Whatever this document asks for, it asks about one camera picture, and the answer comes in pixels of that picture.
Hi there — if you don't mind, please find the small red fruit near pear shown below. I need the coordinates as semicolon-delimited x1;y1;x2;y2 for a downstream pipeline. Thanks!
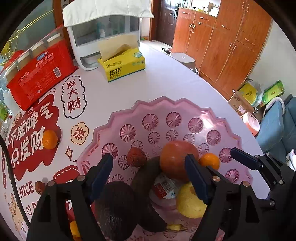
35;181;46;195

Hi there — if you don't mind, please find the dark overripe banana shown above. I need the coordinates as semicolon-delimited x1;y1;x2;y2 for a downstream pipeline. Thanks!
131;156;167;232

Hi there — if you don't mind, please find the clear plastic bottle green label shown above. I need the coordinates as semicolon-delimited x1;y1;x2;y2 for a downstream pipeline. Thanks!
0;101;10;140

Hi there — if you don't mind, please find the white squeeze bottle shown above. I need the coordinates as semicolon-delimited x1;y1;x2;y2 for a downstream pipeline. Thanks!
3;90;19;112

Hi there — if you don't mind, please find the red apple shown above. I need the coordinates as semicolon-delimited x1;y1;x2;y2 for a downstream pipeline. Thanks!
159;141;199;183

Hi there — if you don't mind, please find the yellow pear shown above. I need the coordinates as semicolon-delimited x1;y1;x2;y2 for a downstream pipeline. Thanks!
176;182;207;219

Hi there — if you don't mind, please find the wooden cabinet wall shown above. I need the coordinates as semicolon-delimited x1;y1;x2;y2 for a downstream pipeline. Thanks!
172;1;272;99

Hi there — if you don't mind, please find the dark avocado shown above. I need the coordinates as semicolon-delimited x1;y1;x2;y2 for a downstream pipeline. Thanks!
94;181;137;240

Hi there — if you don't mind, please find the yellow tissue box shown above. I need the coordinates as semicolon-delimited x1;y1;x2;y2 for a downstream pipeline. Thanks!
97;48;145;82

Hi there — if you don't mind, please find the small red lychee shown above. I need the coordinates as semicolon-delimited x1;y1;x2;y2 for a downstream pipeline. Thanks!
126;147;147;167

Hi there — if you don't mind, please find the grey plastic stool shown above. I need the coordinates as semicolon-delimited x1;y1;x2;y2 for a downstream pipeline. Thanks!
170;53;195;69

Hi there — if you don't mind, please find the small yellow tangerine upper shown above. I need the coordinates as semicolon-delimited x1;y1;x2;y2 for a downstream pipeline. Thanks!
70;221;81;240

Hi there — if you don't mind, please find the cardboard box with bags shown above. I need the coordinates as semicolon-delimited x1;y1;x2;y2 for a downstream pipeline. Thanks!
228;78;285;116

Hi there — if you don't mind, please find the orange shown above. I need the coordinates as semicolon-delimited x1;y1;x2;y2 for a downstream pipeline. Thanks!
42;130;58;150

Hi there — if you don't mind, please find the blue sofa chair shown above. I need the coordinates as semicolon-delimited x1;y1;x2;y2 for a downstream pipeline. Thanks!
256;94;295;171

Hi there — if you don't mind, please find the orange plastic stool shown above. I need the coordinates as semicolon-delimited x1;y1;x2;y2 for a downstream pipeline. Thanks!
240;112;260;137

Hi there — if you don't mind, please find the white cloth cover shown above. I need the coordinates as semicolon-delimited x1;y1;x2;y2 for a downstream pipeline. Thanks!
62;0;154;27

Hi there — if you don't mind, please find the printed festive tablecloth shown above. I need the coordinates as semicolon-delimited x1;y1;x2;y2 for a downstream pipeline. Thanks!
1;43;269;240

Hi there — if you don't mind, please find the tangerine with stem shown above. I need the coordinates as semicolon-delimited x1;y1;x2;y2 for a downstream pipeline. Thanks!
198;153;220;170

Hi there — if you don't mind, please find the pink plastic fruit bowl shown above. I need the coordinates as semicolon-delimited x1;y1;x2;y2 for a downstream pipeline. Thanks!
76;96;265;241

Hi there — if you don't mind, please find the white storage appliance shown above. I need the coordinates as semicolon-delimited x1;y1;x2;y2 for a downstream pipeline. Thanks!
67;15;140;71

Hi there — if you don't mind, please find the red paper cup package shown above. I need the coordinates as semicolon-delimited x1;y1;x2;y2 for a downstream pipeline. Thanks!
1;25;77;110

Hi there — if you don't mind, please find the glass door gold ornament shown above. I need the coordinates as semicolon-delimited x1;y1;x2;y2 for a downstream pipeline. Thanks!
1;1;71;66

